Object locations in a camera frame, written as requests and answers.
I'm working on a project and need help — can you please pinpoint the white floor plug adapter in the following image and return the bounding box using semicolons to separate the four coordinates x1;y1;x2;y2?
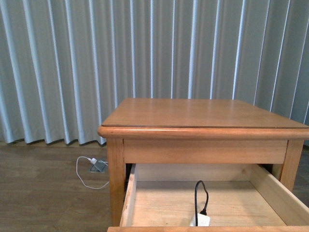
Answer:
88;158;97;164

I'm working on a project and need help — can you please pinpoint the wooden nightstand cabinet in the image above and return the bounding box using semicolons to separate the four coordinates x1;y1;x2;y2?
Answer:
98;98;309;226

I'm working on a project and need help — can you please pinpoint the black charger cable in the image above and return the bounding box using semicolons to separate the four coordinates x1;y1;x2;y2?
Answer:
194;180;210;227

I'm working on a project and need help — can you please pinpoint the wooden drawer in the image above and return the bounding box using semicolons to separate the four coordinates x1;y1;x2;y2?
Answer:
109;164;309;232

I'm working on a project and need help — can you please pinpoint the grey pleated curtain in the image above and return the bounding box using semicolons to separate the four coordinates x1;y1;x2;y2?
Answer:
0;0;309;144

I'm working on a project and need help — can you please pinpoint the white floor cable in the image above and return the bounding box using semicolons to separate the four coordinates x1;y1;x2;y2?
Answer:
76;156;110;190

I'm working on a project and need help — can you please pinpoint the metal floor outlet box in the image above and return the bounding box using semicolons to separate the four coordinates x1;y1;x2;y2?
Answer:
87;160;108;173

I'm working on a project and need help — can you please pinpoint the white charger block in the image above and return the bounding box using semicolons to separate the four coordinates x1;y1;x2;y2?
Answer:
189;213;211;227

